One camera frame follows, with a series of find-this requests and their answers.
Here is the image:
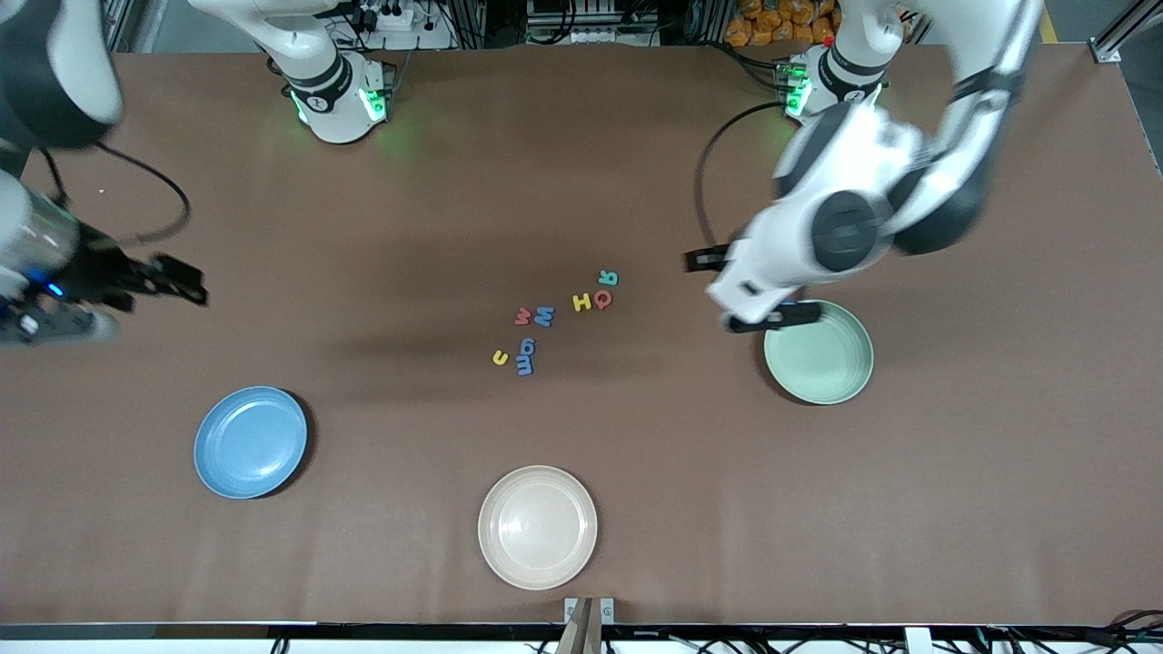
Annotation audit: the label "green plate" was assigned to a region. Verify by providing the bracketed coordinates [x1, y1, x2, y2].
[763, 300, 875, 405]

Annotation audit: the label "blue plate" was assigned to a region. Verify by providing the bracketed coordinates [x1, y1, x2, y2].
[194, 386, 308, 500]

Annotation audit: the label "orange packaged items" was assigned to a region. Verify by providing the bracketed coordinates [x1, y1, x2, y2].
[725, 0, 839, 48]

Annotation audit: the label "grey equipment rack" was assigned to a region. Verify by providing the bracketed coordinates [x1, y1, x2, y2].
[525, 0, 661, 46]

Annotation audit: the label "beige plate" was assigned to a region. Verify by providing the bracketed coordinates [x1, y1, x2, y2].
[478, 465, 599, 591]

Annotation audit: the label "white power strip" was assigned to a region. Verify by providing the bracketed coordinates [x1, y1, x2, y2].
[357, 3, 415, 34]

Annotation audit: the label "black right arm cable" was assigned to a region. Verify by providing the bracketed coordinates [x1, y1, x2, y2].
[36, 141, 193, 246]

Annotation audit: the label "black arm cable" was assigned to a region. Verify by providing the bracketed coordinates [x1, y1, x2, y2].
[36, 141, 193, 246]
[694, 102, 796, 251]

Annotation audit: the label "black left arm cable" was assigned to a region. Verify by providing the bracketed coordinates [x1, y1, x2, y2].
[694, 102, 796, 251]

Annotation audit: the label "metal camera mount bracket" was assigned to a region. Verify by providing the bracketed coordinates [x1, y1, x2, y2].
[556, 597, 616, 654]

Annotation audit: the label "aluminium frame corner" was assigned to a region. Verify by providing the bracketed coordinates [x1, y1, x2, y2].
[1090, 0, 1163, 64]

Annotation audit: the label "red and black cable bundle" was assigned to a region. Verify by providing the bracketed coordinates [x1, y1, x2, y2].
[1101, 609, 1163, 639]

